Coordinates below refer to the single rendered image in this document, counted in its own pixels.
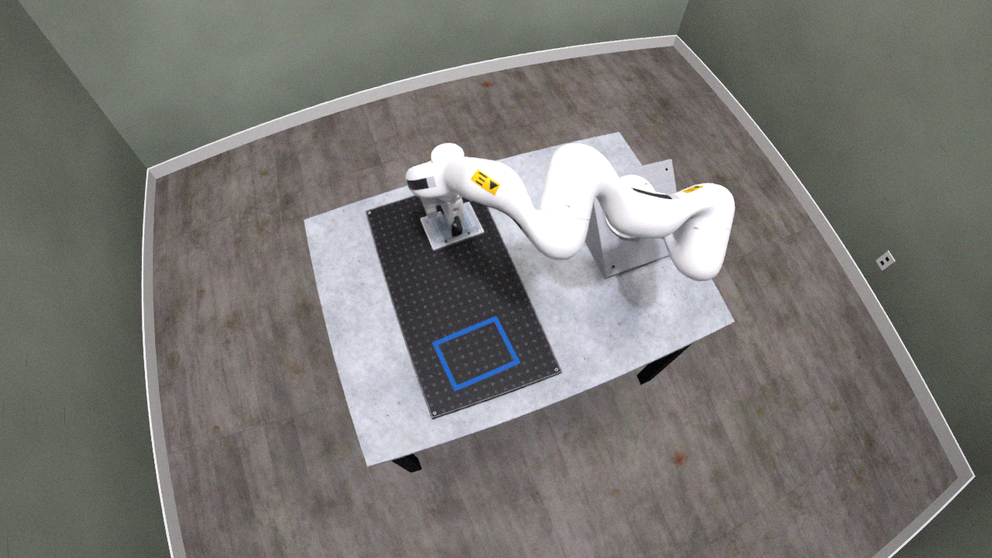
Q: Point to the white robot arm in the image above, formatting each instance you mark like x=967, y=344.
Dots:
x=576, y=173

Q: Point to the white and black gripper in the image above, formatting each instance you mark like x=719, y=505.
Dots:
x=454, y=210

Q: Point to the blue rectangular tape outline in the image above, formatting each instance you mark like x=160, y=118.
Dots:
x=488, y=374

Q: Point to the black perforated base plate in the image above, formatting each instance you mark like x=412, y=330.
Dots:
x=438, y=293

